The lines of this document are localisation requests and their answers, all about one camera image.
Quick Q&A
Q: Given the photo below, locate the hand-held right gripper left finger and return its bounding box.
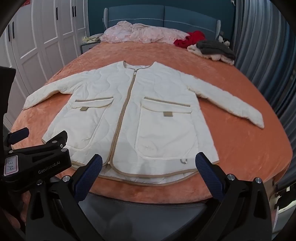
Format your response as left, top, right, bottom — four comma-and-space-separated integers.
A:
25, 153, 111, 241

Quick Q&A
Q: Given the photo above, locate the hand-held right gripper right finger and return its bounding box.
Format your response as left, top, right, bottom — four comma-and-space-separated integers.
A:
195, 152, 272, 241

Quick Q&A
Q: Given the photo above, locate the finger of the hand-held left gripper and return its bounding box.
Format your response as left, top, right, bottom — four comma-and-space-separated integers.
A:
5, 127, 30, 146
42, 130, 68, 150

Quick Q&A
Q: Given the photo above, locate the white quilted zip jacket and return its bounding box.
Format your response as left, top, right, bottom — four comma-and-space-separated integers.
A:
23, 60, 265, 187

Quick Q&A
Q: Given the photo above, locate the orange plush bed blanket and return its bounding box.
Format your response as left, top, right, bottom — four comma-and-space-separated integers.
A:
10, 42, 292, 204

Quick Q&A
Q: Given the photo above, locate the grey padded bed footboard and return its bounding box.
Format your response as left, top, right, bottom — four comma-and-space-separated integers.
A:
88, 192, 208, 241

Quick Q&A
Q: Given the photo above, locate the white plastic object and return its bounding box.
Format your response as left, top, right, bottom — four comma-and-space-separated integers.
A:
270, 185, 292, 223

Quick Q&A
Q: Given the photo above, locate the grey nightstand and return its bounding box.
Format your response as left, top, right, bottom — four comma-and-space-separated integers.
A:
80, 42, 101, 55

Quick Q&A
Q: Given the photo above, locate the white panelled wardrobe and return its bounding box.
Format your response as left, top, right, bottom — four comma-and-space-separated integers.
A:
0, 0, 88, 126

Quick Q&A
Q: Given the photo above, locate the cream fleece garment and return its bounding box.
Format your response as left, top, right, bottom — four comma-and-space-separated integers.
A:
187, 44, 235, 65

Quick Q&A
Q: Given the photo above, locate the grey knit garment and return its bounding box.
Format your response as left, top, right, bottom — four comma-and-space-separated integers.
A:
196, 40, 236, 58

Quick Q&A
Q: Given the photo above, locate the grey pleated curtain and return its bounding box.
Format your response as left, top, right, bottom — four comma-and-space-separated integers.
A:
231, 0, 296, 186

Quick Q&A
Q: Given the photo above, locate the pink floral quilt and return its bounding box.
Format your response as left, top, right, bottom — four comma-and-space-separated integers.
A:
99, 20, 190, 44

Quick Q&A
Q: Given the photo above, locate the red garment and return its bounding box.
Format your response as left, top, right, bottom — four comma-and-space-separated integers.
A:
173, 31, 206, 49

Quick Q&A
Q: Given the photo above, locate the blue padded headboard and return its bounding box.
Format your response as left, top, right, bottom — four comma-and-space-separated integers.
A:
103, 5, 221, 40

